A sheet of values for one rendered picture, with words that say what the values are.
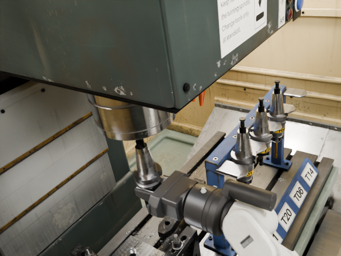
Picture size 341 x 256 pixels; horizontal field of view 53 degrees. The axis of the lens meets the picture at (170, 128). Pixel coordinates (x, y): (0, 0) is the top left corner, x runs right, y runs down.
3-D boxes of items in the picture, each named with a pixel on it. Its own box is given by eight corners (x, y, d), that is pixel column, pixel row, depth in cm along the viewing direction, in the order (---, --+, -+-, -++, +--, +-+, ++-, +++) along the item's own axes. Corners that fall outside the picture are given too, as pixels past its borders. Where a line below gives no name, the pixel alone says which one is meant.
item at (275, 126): (284, 124, 98) (284, 122, 97) (277, 134, 94) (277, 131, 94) (261, 120, 101) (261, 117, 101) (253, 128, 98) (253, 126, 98)
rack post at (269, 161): (292, 163, 130) (296, 93, 115) (287, 171, 126) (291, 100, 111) (267, 156, 136) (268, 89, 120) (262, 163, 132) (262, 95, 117)
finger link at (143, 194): (135, 184, 75) (157, 193, 72) (138, 195, 77) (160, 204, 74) (130, 189, 74) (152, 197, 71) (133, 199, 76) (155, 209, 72)
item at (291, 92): (309, 92, 112) (309, 89, 111) (303, 99, 108) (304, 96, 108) (287, 89, 116) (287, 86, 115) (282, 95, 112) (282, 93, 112)
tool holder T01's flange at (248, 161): (241, 151, 91) (241, 143, 90) (261, 159, 87) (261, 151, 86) (226, 162, 88) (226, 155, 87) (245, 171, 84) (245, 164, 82)
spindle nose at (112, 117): (123, 98, 77) (110, 46, 70) (189, 103, 70) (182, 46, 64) (80, 137, 65) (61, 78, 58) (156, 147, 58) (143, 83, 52)
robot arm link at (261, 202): (221, 226, 73) (273, 247, 66) (196, 234, 64) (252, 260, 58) (233, 174, 72) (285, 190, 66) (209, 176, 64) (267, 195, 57)
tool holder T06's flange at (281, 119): (270, 113, 105) (270, 106, 104) (290, 116, 102) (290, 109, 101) (263, 123, 101) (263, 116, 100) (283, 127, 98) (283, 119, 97)
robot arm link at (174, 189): (178, 157, 76) (226, 171, 69) (184, 190, 81) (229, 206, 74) (142, 191, 68) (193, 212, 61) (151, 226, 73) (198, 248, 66)
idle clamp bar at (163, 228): (207, 194, 122) (205, 180, 119) (170, 249, 104) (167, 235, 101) (195, 191, 125) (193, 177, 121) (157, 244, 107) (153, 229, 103)
